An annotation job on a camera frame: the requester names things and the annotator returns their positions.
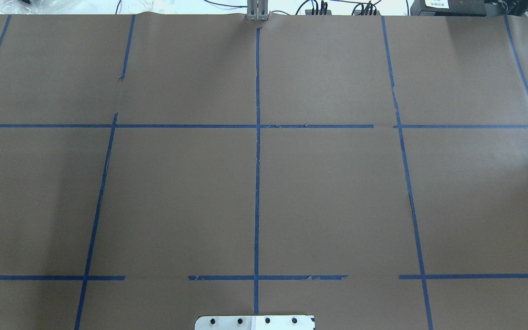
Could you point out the aluminium frame post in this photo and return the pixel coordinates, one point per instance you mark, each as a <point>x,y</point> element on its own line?
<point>257,10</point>

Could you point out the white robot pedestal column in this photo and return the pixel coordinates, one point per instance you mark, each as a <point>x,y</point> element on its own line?
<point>256,322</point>

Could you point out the black device with label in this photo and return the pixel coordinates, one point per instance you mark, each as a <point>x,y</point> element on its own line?
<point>457,8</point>

